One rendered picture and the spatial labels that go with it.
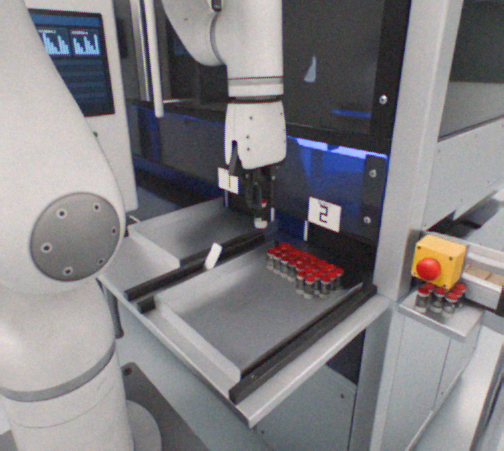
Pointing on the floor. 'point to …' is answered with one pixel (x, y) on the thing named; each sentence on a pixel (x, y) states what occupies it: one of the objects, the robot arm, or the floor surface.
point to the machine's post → (409, 172)
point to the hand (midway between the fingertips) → (259, 194)
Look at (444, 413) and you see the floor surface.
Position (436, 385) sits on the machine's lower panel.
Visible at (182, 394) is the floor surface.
